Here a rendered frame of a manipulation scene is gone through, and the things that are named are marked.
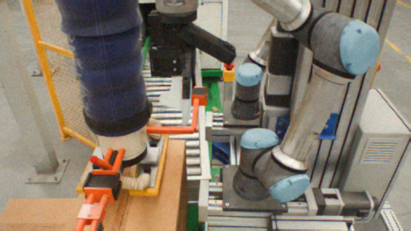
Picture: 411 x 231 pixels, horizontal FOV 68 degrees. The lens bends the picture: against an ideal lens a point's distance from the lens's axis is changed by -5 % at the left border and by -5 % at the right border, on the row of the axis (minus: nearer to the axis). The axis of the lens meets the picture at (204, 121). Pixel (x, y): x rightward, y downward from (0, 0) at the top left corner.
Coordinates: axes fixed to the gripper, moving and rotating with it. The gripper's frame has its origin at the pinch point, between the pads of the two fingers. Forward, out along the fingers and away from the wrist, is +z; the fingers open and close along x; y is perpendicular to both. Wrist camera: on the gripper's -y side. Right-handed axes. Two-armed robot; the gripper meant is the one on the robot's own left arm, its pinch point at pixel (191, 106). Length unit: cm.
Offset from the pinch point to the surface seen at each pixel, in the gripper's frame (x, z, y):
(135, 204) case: -22, 58, 25
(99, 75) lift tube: -22.7, 4.4, 28.4
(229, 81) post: -129, 59, -13
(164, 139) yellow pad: -46, 45, 16
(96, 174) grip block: -11.3, 32.3, 31.0
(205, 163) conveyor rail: -86, 93, 1
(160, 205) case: -22, 58, 15
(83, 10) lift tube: -21.7, -14.5, 29.0
